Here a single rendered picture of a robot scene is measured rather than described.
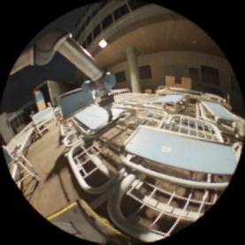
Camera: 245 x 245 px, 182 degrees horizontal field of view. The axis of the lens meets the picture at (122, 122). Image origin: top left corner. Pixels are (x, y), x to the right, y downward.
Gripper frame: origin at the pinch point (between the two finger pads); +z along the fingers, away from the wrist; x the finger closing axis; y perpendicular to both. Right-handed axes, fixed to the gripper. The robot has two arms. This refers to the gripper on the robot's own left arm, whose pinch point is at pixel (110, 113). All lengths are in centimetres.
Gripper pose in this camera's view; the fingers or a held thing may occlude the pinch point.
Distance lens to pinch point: 64.8
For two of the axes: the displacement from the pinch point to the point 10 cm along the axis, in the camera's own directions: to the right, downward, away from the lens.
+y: -7.0, -2.3, 6.7
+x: -6.8, 4.9, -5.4
